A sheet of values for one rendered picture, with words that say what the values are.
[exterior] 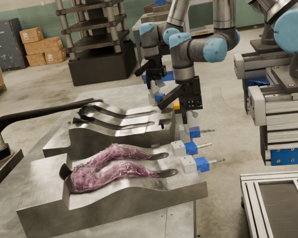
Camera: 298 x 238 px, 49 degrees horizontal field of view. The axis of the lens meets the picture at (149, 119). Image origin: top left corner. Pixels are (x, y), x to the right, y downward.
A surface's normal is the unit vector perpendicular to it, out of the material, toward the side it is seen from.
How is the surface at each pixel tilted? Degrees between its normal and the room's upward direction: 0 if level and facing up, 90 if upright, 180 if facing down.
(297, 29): 96
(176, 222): 0
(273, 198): 0
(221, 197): 0
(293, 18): 96
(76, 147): 90
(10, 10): 90
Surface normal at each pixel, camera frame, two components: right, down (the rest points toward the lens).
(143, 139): -0.11, 0.41
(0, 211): -0.17, -0.91
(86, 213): 0.18, 0.36
